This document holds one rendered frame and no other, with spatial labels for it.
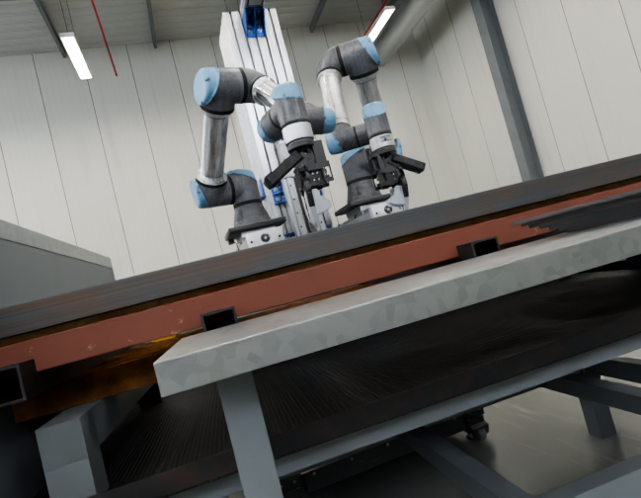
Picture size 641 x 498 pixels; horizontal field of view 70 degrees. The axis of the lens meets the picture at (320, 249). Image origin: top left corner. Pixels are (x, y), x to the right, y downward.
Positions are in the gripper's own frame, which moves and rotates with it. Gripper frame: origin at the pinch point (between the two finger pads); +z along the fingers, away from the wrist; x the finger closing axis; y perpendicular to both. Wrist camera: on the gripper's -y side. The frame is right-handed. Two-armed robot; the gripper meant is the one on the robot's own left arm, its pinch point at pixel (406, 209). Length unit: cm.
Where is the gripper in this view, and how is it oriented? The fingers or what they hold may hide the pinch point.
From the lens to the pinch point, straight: 149.7
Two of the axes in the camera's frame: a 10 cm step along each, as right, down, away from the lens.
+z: 2.5, 9.7, -0.6
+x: 1.9, -1.1, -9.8
